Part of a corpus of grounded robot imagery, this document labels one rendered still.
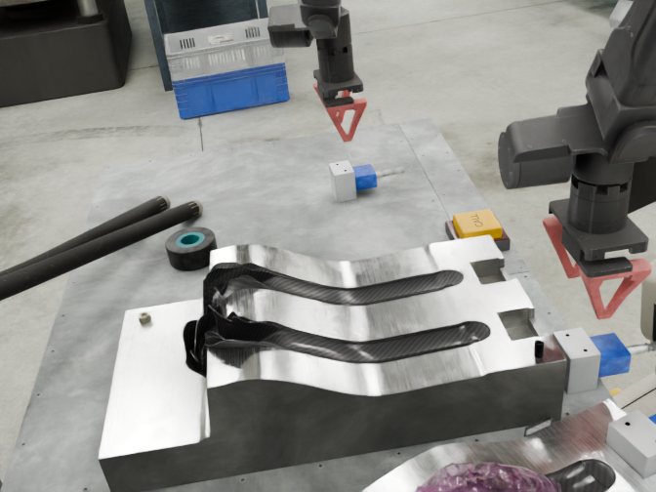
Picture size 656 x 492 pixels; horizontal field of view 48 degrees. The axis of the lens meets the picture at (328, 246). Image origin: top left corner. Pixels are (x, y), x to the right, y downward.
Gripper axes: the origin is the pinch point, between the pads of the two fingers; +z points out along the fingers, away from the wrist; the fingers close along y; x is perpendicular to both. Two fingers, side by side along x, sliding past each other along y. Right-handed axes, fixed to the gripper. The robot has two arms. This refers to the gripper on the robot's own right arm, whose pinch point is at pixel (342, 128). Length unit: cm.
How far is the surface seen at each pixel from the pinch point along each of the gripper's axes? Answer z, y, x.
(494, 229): 8.9, 26.3, 16.9
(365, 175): 8.6, 2.3, 2.9
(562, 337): 7, 54, 14
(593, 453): 6, 71, 9
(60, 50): 68, -330, -103
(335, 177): 7.6, 2.8, -2.6
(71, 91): 93, -330, -103
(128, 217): 8.5, 1.8, -38.4
